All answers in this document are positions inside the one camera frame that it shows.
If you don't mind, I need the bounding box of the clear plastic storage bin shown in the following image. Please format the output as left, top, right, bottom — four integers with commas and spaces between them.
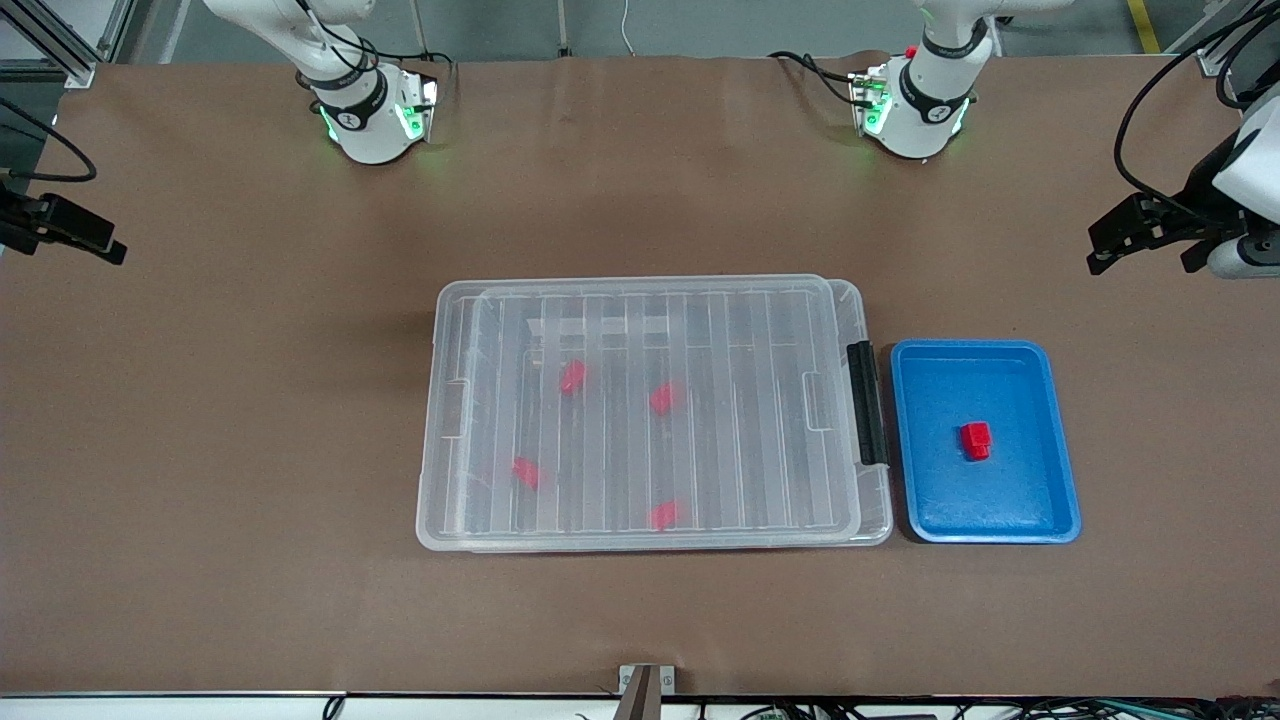
416, 277, 864, 552

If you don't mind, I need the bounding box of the clear plastic storage box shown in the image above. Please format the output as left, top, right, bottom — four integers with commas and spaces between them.
415, 275, 895, 552

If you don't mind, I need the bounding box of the brown table mat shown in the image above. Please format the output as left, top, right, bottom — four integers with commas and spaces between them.
0, 54, 1280, 699

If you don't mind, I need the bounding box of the blue plastic tray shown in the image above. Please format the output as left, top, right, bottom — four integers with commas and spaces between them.
889, 339, 1084, 546

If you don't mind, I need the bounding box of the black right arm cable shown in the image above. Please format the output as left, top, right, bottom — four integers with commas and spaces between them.
0, 97, 99, 184

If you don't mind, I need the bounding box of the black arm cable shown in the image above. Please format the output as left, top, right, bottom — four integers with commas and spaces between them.
1114, 0, 1280, 219
0, 97, 99, 184
1214, 0, 1280, 112

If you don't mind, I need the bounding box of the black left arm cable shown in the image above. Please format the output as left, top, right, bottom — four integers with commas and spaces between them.
1214, 0, 1280, 112
1114, 0, 1280, 219

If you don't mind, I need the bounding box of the aluminium frame profile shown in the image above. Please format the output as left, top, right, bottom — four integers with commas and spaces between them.
0, 0, 137, 90
1194, 0, 1280, 78

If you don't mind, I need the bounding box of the black box latch handle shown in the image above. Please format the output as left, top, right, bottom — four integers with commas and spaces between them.
846, 341, 890, 468

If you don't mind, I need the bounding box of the black left base cable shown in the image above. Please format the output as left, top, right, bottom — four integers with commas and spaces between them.
767, 50, 863, 107

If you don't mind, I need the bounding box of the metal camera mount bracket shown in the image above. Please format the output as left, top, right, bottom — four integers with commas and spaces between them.
617, 664, 677, 720

